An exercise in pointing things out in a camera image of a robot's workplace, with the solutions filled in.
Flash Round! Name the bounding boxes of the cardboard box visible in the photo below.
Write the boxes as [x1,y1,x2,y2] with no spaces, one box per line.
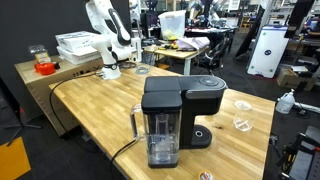
[277,68,316,91]

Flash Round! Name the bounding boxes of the clear plastic storage bin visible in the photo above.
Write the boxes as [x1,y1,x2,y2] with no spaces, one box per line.
[158,10,186,40]

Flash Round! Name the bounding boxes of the wooden cabinet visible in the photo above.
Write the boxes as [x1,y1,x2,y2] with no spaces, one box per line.
[15,56,103,137]

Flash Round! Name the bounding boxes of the white floor appliance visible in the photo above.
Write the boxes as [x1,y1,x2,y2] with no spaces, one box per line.
[247,26,289,78]

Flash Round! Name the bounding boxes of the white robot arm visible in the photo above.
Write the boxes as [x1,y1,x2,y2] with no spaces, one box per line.
[85,0,133,80]

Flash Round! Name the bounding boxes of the black Keurig coffee maker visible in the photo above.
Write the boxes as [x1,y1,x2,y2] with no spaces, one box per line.
[130,75,227,168]

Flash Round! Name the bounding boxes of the clear glass cup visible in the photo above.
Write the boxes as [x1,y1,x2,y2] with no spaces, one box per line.
[233,100,257,132]

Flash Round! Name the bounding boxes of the clear plastic jar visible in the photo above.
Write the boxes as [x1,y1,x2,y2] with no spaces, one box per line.
[28,45,51,64]

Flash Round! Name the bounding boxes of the black power cable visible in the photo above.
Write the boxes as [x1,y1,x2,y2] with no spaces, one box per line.
[48,71,101,138]

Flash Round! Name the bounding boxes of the grey tape roll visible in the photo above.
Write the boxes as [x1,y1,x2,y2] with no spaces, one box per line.
[135,67,150,74]

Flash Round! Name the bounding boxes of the black office chair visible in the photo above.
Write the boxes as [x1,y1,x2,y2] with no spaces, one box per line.
[198,37,230,74]

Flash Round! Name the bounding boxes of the white jug bottle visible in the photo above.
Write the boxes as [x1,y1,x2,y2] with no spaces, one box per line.
[275,90,295,114]

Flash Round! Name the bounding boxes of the stacked white boxes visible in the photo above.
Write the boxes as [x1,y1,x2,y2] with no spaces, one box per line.
[55,31,101,65]

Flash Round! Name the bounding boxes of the white coffee pod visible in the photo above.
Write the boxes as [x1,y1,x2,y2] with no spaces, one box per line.
[198,170,214,180]

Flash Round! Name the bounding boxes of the red bowl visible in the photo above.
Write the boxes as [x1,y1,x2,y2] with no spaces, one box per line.
[34,63,55,75]

